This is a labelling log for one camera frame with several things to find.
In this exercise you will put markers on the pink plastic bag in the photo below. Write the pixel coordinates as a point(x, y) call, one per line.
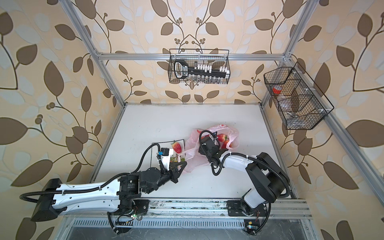
point(194, 158)

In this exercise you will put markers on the right black wire basket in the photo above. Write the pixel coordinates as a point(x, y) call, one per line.
point(314, 105)

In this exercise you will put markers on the fake strawberry in bag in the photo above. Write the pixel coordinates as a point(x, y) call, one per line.
point(222, 138)
point(226, 145)

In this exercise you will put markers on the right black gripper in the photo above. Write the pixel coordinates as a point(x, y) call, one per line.
point(201, 150)

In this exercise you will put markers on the large fake strawberry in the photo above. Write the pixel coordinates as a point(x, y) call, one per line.
point(177, 147)

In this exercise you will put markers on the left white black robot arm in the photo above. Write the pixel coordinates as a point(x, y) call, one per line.
point(120, 196)

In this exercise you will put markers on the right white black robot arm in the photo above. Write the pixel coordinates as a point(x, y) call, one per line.
point(268, 178)

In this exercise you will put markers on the black wire basket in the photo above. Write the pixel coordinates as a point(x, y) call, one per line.
point(215, 57)
point(314, 105)

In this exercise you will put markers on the clear bottle red cap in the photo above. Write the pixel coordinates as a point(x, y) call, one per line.
point(287, 101)

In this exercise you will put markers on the back black wire basket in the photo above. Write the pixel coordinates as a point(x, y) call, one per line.
point(215, 57)

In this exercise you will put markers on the black test tube rack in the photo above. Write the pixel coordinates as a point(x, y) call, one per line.
point(199, 72)

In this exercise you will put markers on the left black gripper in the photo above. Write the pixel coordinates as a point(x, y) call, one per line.
point(175, 172)

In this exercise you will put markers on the white square plate black rim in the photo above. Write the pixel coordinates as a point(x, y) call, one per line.
point(168, 147)

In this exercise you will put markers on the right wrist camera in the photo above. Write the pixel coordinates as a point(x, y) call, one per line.
point(214, 136)

